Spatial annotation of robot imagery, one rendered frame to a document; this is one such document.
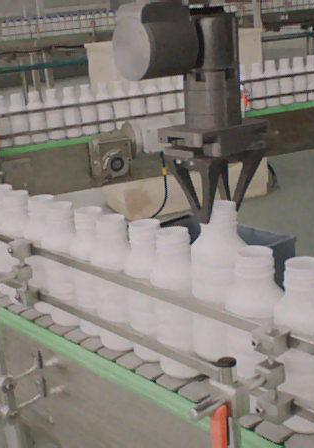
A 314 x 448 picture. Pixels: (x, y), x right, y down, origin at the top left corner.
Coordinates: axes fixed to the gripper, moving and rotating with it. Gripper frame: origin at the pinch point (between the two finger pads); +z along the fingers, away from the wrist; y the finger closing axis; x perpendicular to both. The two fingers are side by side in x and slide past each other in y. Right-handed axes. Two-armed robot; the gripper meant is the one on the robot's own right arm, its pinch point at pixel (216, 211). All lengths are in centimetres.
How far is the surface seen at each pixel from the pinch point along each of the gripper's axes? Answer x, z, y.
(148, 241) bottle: -10.0, 4.7, 1.5
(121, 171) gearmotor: -142, 28, -93
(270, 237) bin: -44, 24, -57
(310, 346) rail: 15.9, 8.7, 4.5
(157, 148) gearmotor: -135, 21, -103
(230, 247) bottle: 2.7, 3.1, 0.9
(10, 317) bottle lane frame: -37.6, 20.3, 5.8
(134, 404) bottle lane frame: -9.2, 23.4, 5.8
